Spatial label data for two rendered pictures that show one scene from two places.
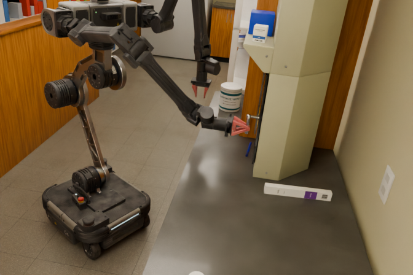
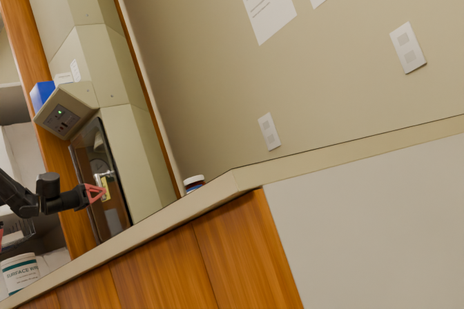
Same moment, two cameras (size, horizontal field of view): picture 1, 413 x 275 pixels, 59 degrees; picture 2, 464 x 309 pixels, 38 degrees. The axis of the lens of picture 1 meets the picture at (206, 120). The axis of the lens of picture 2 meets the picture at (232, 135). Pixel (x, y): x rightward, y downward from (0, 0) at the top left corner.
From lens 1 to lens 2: 1.45 m
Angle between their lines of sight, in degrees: 54
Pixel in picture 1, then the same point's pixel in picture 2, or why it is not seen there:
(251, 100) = (72, 214)
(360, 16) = not seen: hidden behind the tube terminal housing
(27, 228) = not seen: outside the picture
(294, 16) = (95, 45)
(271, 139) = (139, 184)
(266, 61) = (90, 95)
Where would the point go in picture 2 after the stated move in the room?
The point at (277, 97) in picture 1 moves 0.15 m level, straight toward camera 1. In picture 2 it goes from (120, 132) to (134, 116)
